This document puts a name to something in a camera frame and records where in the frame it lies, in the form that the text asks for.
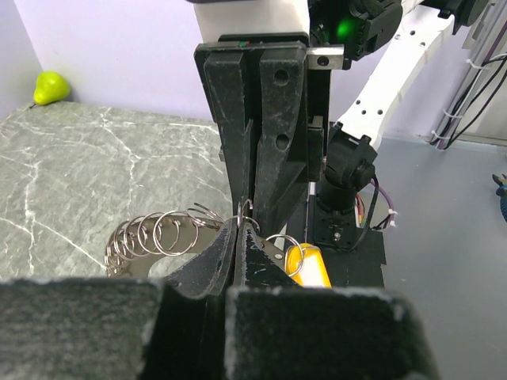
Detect green pear toy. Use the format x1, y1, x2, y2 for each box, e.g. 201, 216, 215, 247
30, 71, 71, 108

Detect blue handled pliers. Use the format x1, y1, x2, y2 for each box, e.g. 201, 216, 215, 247
492, 173, 507, 222

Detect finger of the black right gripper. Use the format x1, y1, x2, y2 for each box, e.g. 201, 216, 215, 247
253, 49, 307, 234
204, 51, 252, 213

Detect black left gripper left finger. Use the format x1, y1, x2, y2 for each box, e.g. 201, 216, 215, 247
1, 222, 237, 379

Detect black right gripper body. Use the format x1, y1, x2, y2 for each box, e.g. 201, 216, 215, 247
194, 33, 330, 190

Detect metal disc with key rings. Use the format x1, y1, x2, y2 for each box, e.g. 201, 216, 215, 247
103, 199, 262, 278

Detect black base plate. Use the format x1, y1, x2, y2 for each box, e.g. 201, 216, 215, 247
284, 189, 387, 290

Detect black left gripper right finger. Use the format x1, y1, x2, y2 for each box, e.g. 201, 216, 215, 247
225, 223, 438, 379

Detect yellow key tag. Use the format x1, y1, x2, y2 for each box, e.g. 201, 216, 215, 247
263, 234, 332, 288

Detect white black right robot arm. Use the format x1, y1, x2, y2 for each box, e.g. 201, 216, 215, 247
193, 1, 487, 235

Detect black cable bundle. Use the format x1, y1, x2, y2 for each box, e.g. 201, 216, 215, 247
429, 23, 507, 151

